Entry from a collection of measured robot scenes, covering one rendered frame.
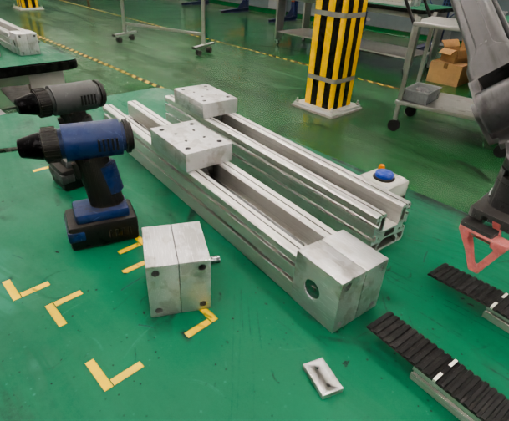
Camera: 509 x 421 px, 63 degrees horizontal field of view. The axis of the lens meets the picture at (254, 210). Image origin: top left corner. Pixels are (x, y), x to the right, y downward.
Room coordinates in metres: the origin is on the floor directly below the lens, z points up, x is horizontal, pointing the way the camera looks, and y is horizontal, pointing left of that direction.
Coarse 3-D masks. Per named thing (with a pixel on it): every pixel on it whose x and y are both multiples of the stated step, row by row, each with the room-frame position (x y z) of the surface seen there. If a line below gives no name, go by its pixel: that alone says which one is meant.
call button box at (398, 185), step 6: (366, 174) 0.82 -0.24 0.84; (372, 174) 0.82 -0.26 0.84; (372, 180) 0.79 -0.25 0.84; (378, 180) 0.79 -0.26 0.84; (384, 180) 0.79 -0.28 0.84; (390, 180) 0.79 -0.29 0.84; (396, 180) 0.80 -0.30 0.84; (402, 180) 0.80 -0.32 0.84; (408, 180) 0.80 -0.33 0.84; (384, 186) 0.77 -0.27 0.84; (390, 186) 0.77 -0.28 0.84; (396, 186) 0.78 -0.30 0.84; (402, 186) 0.79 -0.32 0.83; (396, 192) 0.78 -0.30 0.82; (402, 192) 0.79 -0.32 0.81
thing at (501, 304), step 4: (500, 296) 0.48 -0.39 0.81; (504, 296) 0.48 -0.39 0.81; (508, 296) 0.48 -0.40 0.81; (496, 300) 0.47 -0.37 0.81; (500, 300) 0.47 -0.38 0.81; (504, 300) 0.47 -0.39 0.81; (508, 300) 0.47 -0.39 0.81; (492, 304) 0.46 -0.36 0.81; (496, 304) 0.46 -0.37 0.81; (500, 304) 0.46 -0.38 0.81; (504, 304) 0.46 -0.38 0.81; (508, 304) 0.46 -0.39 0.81; (492, 308) 0.45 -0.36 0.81; (496, 308) 0.45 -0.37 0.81; (500, 308) 0.45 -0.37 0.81; (504, 308) 0.45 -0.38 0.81; (500, 312) 0.44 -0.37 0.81
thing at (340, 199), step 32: (224, 128) 0.99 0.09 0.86; (256, 128) 1.00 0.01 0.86; (256, 160) 0.87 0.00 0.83; (288, 160) 0.81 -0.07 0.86; (320, 160) 0.82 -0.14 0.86; (288, 192) 0.78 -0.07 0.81; (320, 192) 0.72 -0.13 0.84; (352, 192) 0.74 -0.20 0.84; (384, 192) 0.70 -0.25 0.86; (352, 224) 0.64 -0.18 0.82; (384, 224) 0.65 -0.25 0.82
